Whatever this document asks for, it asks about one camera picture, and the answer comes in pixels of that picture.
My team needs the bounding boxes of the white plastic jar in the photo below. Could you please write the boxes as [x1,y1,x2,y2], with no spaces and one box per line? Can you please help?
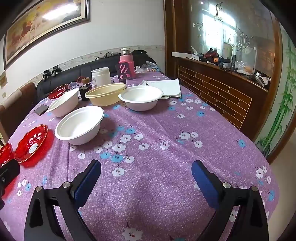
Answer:
[91,67,111,90]

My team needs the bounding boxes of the pink knitted bottle holder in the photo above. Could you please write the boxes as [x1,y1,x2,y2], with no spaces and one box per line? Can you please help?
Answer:
[120,47,136,79]

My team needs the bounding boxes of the brown upholstered chair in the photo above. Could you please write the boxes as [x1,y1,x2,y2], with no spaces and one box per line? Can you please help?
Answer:
[0,82,38,142]

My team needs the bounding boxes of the bamboo wall sticker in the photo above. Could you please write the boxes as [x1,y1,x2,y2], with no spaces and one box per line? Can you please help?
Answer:
[257,42,296,158]

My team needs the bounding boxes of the black leather sofa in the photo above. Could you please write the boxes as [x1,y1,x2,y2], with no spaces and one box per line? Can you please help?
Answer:
[36,50,158,95]

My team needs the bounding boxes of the red glass plate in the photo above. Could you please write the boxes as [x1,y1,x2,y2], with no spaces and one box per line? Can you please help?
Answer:
[0,143,15,168]
[48,84,70,100]
[14,124,49,164]

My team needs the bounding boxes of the wooden framed mirror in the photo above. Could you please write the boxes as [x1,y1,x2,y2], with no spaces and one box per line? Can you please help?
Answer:
[163,0,284,93]

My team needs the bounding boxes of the beige plastic bowl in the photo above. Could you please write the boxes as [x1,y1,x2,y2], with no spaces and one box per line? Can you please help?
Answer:
[85,84,127,107]

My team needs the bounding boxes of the black smartphone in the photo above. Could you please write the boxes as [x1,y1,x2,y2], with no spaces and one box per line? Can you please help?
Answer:
[34,104,50,116]

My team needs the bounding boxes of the purple floral tablecloth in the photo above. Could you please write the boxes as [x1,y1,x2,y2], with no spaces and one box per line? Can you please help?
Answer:
[7,72,280,241]

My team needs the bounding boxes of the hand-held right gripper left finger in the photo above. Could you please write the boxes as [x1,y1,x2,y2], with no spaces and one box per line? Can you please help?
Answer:
[24,159,102,241]

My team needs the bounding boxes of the white notebook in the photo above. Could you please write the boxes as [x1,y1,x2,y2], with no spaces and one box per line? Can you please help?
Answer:
[140,78,182,100]

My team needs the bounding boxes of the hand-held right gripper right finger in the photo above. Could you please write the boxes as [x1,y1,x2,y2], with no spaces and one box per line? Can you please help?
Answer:
[191,160,270,241]

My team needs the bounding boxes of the white paper bowl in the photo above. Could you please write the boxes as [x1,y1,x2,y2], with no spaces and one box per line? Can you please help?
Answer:
[55,106,105,146]
[47,88,80,117]
[118,85,164,112]

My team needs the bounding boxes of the clear plastic bag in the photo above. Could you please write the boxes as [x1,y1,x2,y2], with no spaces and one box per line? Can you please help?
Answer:
[134,64,160,73]

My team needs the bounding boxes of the framed horse painting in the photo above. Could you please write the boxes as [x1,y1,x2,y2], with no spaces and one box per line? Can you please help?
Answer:
[3,0,90,70]

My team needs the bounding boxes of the brick-pattern wooden counter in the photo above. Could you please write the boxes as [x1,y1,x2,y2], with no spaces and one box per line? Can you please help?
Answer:
[171,51,271,142]

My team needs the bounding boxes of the dark bottle with cork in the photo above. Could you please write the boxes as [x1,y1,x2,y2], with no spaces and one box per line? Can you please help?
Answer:
[79,77,93,102]

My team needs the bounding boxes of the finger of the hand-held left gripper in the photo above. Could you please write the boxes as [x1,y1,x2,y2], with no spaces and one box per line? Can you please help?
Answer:
[0,159,21,189]

